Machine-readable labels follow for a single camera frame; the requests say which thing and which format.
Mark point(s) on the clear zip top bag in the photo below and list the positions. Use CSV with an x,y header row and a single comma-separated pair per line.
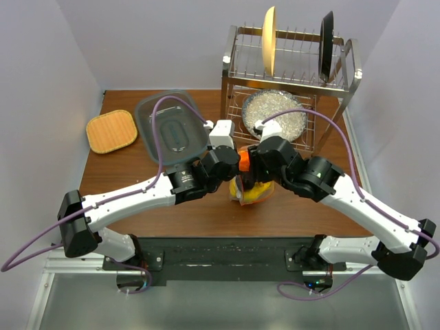
x,y
248,187

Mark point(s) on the woven bamboo coaster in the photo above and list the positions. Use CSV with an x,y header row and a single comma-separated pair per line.
x,y
111,131

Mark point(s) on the beige wooden plate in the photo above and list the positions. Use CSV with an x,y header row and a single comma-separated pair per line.
x,y
269,41

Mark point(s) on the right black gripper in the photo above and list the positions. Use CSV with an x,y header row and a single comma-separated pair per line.
x,y
257,174

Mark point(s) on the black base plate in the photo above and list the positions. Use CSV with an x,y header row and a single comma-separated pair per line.
x,y
272,259

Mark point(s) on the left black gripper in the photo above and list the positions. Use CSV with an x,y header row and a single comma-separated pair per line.
x,y
234,171

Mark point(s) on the yellow fake corn cob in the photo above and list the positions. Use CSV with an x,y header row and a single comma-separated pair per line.
x,y
260,192

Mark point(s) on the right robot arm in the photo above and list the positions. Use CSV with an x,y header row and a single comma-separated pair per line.
x,y
397,243

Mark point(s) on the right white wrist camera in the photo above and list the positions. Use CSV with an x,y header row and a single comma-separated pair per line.
x,y
268,129

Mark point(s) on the clear plastic container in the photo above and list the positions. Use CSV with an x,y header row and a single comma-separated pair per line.
x,y
180,132

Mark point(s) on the orange fake fruit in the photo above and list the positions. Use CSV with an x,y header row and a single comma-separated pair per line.
x,y
244,162

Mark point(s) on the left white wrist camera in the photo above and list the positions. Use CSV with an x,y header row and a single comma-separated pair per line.
x,y
220,134

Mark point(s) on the aluminium rail frame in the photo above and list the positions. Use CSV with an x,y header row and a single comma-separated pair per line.
x,y
350,295

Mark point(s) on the steel dish rack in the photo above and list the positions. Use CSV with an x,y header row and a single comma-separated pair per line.
x,y
295,71

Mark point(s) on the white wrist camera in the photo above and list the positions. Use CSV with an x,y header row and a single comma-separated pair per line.
x,y
220,134
268,129

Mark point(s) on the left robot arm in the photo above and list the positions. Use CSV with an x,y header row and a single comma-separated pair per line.
x,y
84,221

